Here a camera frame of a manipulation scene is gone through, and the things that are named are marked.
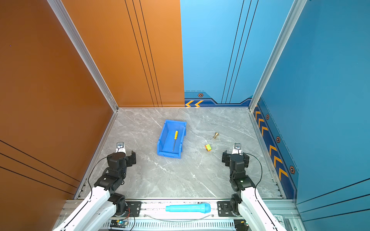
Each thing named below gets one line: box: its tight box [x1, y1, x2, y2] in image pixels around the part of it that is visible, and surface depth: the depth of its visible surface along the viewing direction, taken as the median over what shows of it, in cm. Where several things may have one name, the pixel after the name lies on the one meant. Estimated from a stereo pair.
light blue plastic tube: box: [165, 202, 212, 214], surface depth 73 cm
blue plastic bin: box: [157, 119, 187, 160], surface depth 101 cm
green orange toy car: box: [204, 143, 212, 152], surface depth 96 cm
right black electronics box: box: [233, 218, 250, 231], surface depth 71 cm
